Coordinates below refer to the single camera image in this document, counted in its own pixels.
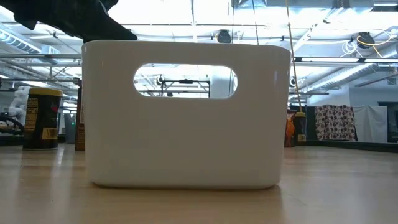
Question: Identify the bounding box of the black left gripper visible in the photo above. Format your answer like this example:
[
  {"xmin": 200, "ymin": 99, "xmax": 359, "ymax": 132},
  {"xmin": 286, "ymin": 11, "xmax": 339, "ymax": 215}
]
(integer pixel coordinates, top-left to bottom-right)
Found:
[{"xmin": 0, "ymin": 0, "xmax": 138, "ymax": 44}]

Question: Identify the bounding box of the yellow lid spice jar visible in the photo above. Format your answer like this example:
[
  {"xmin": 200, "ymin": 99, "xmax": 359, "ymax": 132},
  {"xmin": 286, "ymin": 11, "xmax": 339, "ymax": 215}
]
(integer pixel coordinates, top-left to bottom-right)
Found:
[
  {"xmin": 294, "ymin": 111, "xmax": 308, "ymax": 147},
  {"xmin": 22, "ymin": 87, "xmax": 64, "ymax": 151}
]

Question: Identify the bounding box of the white jointed robot arm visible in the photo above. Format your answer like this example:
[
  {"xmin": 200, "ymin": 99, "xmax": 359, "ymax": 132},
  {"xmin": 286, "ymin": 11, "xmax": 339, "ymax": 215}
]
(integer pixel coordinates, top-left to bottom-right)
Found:
[{"xmin": 7, "ymin": 86, "xmax": 30, "ymax": 125}]

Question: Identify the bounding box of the patterned curtain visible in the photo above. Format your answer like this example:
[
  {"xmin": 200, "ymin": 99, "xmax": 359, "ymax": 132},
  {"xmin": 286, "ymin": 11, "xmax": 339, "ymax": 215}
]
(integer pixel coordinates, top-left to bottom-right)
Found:
[{"xmin": 314, "ymin": 105, "xmax": 358, "ymax": 142}]

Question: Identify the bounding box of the white sheet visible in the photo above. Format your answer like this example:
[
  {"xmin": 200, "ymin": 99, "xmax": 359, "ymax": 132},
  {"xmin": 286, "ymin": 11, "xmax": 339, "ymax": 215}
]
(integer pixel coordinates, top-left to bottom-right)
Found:
[{"xmin": 353, "ymin": 105, "xmax": 389, "ymax": 144}]

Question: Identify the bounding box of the black metal gantry frame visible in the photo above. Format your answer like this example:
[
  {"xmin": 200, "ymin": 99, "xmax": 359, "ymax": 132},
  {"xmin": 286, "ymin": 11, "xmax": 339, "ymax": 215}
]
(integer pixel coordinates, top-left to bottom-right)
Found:
[{"xmin": 160, "ymin": 78, "xmax": 211, "ymax": 98}]

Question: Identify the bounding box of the white plastic handled bin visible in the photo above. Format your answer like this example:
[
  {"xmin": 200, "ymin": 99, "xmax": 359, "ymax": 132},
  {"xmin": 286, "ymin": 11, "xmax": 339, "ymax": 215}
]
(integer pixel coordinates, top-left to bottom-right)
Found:
[{"xmin": 81, "ymin": 39, "xmax": 292, "ymax": 190}]

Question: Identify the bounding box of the yellow cable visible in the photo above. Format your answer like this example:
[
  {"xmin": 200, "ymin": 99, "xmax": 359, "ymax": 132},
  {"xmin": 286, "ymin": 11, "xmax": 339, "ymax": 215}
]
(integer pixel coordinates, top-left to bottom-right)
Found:
[{"xmin": 285, "ymin": 0, "xmax": 304, "ymax": 113}]

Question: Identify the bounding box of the silver ventilation duct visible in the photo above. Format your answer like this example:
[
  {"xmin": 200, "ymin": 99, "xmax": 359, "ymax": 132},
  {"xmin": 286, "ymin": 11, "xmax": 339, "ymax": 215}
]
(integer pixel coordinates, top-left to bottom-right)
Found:
[{"xmin": 306, "ymin": 62, "xmax": 398, "ymax": 94}]

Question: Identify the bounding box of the black aluminium table frame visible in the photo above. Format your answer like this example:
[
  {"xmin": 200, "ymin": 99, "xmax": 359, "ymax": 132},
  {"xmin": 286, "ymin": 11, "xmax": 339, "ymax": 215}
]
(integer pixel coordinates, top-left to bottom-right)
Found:
[{"xmin": 0, "ymin": 133, "xmax": 398, "ymax": 154}]

